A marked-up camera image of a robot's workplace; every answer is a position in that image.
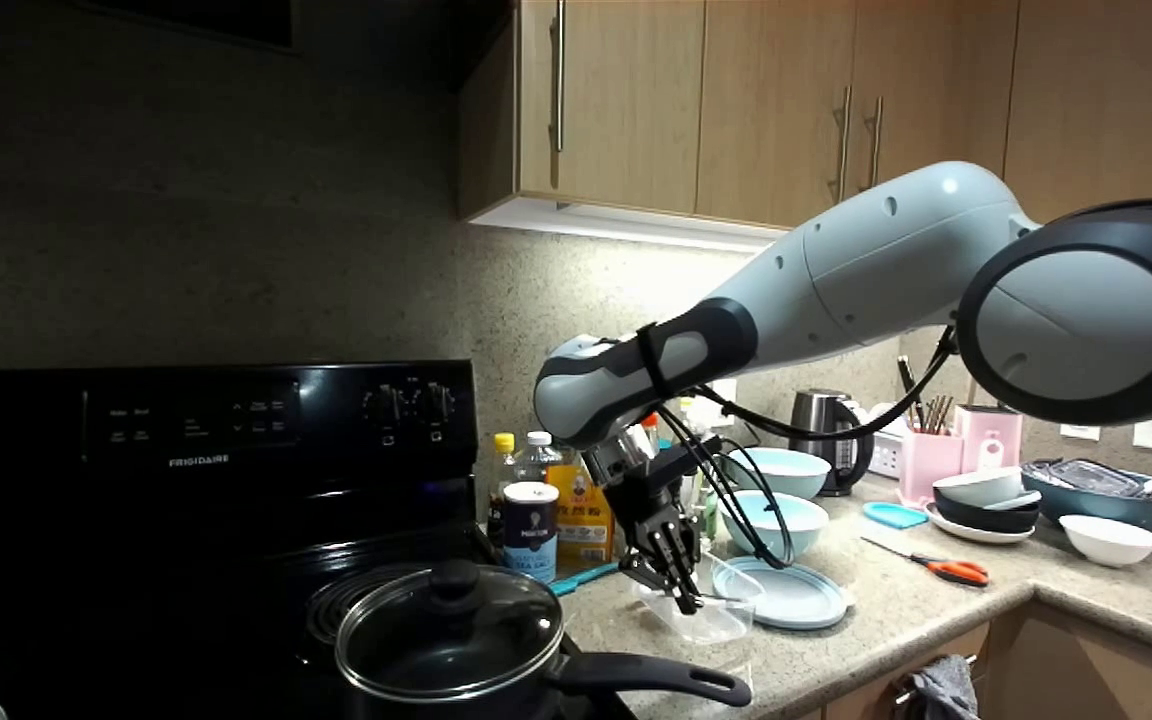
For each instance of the dark stacked bowl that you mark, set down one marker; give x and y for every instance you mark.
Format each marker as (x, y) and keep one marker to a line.
(991, 511)

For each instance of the blue dish tray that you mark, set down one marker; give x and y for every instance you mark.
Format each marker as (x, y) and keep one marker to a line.
(1096, 503)

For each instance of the medium light blue bowl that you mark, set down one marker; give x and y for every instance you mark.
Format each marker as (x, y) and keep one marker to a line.
(799, 527)

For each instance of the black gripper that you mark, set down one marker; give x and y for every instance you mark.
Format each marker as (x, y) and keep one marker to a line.
(644, 486)

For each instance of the pink knife block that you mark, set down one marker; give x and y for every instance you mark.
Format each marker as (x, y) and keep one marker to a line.
(991, 441)

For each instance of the clear glass container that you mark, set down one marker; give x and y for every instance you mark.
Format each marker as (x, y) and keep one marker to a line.
(722, 624)

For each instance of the dark range hood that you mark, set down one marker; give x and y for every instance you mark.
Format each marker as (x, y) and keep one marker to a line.
(201, 19)

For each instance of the lower wood cabinet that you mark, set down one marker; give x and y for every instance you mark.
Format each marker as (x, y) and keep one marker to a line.
(1096, 682)

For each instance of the black pot glass lid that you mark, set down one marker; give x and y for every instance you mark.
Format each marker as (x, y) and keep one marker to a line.
(450, 643)

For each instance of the teal utensil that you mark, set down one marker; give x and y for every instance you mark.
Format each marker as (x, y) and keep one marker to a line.
(587, 578)

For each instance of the black kitchen stove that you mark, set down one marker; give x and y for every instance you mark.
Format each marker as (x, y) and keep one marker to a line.
(201, 426)

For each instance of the pink utensil holder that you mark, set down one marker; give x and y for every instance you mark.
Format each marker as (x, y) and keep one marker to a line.
(931, 464)

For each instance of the gray stacked bowl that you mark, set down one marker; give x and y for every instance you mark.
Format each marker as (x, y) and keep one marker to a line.
(976, 480)

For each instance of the light blue plate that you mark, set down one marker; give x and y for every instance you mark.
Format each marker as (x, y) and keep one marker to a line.
(803, 602)

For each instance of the white bowl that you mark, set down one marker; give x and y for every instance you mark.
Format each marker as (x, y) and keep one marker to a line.
(1110, 541)

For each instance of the tall yellow label bottle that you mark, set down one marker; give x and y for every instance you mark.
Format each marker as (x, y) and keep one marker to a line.
(581, 521)

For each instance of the light wood cabinet door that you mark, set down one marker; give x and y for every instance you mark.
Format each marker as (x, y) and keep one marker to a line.
(760, 107)
(1110, 83)
(937, 83)
(628, 107)

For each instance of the clear bottle white cap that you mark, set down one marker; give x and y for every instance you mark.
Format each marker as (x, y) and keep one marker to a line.
(540, 457)

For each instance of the teal sponge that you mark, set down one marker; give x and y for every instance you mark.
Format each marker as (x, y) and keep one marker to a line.
(896, 513)

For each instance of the under cabinet light strip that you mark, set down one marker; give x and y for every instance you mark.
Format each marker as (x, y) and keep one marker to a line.
(628, 224)

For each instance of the large light blue bowl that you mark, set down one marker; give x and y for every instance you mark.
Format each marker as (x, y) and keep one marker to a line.
(791, 469)

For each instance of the yellow cap bottle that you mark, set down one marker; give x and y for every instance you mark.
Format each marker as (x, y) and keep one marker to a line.
(507, 464)

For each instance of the blue white salt canister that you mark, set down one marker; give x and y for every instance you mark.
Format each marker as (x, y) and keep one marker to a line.
(530, 532)

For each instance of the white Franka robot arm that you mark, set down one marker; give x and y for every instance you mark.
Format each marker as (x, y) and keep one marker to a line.
(869, 264)

